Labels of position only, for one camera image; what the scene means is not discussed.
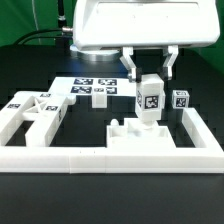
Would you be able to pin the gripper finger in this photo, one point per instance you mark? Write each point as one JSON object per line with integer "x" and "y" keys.
{"x": 134, "y": 73}
{"x": 170, "y": 53}

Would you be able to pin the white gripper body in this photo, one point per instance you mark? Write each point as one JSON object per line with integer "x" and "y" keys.
{"x": 145, "y": 23}

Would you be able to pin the white chair seat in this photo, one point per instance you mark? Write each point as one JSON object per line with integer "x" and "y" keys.
{"x": 134, "y": 134}

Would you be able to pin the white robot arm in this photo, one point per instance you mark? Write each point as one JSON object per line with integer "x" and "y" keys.
{"x": 96, "y": 53}

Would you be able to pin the small white marker block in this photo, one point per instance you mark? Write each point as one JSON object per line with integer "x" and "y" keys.
{"x": 99, "y": 97}

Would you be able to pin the white marker base sheet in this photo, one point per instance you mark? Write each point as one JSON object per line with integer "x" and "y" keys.
{"x": 85, "y": 86}

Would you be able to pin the white chair back frame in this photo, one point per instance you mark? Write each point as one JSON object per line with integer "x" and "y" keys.
{"x": 44, "y": 110}

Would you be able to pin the white U-shaped obstacle frame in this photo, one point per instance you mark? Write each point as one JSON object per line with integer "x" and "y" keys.
{"x": 205, "y": 157}

